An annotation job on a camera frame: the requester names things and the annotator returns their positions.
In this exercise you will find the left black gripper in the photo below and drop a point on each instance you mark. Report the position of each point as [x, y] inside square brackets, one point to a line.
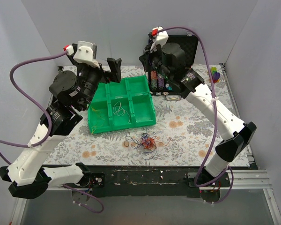
[105, 72]

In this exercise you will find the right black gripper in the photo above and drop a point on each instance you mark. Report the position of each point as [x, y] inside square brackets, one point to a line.
[147, 59]

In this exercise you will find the green compartment tray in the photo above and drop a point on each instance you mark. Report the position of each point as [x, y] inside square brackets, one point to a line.
[124, 105]

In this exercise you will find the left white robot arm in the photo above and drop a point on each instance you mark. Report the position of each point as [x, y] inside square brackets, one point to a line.
[27, 176]

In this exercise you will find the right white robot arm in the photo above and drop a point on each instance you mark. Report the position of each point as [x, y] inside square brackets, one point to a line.
[236, 133]

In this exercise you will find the black poker chip case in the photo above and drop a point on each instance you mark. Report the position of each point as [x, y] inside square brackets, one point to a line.
[160, 85]

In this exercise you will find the colourful toy block train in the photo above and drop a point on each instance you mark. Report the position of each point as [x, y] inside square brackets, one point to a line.
[215, 74]

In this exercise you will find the floral table mat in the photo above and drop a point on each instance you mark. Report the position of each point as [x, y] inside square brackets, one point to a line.
[181, 137]

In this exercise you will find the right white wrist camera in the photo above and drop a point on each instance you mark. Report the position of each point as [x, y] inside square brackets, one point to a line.
[159, 37]

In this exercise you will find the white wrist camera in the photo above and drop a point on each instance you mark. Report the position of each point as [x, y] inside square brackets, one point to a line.
[159, 37]
[82, 53]

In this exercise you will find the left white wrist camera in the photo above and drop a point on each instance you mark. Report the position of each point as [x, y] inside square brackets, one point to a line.
[82, 53]

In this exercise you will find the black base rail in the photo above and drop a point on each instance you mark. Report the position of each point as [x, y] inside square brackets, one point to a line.
[114, 181]

